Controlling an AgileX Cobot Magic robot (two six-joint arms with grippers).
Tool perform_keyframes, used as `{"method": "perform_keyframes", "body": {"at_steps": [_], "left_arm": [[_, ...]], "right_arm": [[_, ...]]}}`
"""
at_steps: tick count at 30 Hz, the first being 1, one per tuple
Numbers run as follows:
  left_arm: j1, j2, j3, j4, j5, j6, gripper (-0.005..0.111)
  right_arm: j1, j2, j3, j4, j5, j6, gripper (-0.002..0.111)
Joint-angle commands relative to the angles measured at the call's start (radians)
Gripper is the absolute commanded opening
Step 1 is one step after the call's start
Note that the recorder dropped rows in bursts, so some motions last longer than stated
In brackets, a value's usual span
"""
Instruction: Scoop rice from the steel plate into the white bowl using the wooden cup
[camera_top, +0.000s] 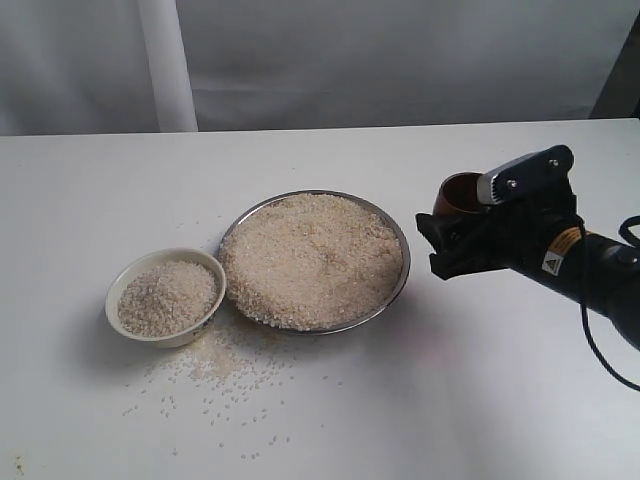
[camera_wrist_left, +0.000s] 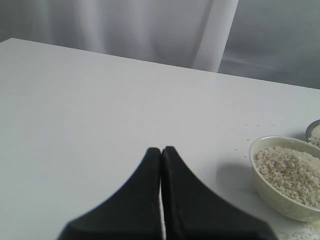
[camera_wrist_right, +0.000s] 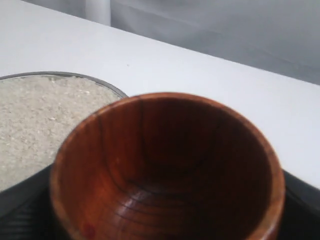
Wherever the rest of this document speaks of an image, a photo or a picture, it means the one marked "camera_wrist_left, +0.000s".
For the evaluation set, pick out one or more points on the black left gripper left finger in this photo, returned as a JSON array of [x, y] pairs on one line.
[[131, 213]]

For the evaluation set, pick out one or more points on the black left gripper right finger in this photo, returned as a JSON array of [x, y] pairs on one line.
[[193, 212]]

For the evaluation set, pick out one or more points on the white ceramic rice bowl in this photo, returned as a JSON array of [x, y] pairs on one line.
[[286, 173]]

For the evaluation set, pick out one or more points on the spilled rice grains pile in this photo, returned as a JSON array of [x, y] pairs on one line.
[[308, 231]]

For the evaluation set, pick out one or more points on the round metal rice tray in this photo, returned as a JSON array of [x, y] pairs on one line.
[[313, 133]]

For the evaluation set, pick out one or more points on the white curtain backdrop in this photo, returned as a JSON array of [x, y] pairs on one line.
[[272, 40]]

